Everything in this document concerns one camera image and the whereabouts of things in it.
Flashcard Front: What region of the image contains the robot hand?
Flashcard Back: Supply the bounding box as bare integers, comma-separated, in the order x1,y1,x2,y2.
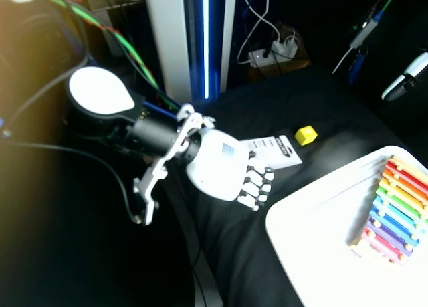
382,52,428,102
185,128,275,213

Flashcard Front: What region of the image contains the silver plastic package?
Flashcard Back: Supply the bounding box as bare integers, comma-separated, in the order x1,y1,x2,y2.
239,135,304,170

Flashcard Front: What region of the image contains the rainbow toy xylophone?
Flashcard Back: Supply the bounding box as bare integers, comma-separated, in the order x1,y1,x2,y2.
347,155,428,266

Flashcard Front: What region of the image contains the white plastic tray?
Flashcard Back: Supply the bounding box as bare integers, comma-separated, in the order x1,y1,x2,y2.
265,145,428,307

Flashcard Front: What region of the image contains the small white adapter board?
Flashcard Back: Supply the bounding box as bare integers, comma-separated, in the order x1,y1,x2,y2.
332,0,402,74

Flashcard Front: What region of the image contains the black table cloth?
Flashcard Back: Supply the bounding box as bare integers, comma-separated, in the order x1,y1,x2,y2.
160,64,428,307

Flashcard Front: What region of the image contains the yellow toy block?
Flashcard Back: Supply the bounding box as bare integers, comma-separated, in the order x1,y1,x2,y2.
294,125,318,146

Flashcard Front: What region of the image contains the brown box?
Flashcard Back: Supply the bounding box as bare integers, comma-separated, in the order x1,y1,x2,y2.
245,58,312,84

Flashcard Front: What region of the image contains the white power strip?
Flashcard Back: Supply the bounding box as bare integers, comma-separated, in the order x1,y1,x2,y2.
249,49,280,69

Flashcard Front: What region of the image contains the white plug adapter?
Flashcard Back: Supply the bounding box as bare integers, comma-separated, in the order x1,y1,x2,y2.
270,35,298,59

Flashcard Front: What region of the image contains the blue strap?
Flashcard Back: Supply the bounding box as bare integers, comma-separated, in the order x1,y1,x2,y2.
347,47,368,86

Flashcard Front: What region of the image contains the white post with blue light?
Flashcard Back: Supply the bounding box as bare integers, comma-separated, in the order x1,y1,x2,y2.
143,0,238,102

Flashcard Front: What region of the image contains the black camera cable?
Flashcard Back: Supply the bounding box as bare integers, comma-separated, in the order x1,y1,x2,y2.
0,141,143,225

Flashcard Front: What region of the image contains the white power cable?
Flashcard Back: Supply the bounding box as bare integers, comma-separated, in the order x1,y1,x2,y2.
236,0,279,66

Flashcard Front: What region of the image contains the green and red cable bundle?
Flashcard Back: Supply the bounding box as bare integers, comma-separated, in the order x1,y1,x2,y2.
33,0,183,112

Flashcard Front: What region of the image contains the grey cable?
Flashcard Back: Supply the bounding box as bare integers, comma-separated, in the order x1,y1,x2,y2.
6,49,90,127

